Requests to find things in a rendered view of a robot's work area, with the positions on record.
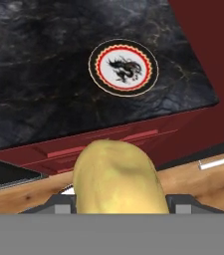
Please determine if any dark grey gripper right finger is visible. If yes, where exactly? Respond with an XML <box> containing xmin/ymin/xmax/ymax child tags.
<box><xmin>164</xmin><ymin>194</ymin><xmax>224</xmax><ymax>215</ymax></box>

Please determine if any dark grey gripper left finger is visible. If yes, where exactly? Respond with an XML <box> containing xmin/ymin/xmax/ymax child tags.
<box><xmin>19</xmin><ymin>193</ymin><xmax>78</xmax><ymax>215</ymax></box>

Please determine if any yellow potato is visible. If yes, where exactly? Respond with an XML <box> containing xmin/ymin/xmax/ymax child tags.
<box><xmin>72</xmin><ymin>138</ymin><xmax>170</xmax><ymax>215</ymax></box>

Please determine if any round plate with dragon print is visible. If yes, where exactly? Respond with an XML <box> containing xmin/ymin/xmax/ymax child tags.
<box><xmin>88</xmin><ymin>38</ymin><xmax>160</xmax><ymax>98</ymax></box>

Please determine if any silver bar handle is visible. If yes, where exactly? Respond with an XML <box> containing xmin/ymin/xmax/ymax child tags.
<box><xmin>197</xmin><ymin>154</ymin><xmax>224</xmax><ymax>171</ymax></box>

